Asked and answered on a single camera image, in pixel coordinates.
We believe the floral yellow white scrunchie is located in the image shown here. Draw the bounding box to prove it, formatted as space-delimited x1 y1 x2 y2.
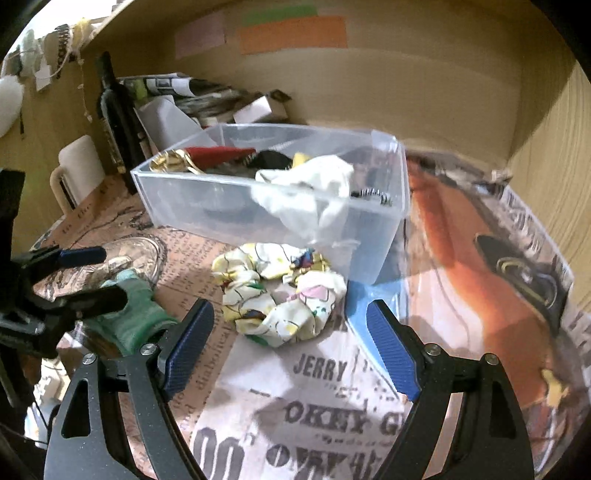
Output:
211 243 346 348

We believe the white cloth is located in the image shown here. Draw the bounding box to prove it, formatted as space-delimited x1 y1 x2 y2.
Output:
250 155 353 244

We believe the white ceramic mug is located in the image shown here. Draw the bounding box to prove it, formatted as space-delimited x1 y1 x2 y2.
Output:
49 135 105 214

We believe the dark wine bottle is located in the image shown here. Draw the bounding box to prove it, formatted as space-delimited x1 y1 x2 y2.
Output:
96 52 151 195

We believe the vintage newspaper print tablecloth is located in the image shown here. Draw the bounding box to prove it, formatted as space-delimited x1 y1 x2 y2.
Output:
32 156 578 480

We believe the red gold ribbon item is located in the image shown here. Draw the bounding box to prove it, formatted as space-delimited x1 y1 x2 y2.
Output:
149 146 256 175

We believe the white plastic jug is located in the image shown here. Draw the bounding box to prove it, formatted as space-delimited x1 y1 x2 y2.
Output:
136 95 202 152

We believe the white fluffy pompom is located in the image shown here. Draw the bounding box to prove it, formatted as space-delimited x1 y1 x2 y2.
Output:
0 75 24 137

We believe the clear plastic storage box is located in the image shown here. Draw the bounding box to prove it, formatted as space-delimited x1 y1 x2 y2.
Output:
131 124 410 284

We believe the rolled newspaper stack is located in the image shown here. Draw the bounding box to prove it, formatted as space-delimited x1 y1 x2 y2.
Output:
118 73 254 128

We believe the small white cardboard box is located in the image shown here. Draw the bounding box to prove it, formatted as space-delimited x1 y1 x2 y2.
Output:
233 96 288 124

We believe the pink sticky paper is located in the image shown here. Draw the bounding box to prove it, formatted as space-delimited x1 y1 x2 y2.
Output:
174 11 226 59

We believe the green sticky paper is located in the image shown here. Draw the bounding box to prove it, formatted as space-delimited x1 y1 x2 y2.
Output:
242 4 318 27

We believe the orange sticky paper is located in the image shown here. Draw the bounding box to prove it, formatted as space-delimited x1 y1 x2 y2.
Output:
238 16 348 55

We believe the black white striped hair tie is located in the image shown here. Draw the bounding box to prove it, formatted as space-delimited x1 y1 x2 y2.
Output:
351 186 394 208

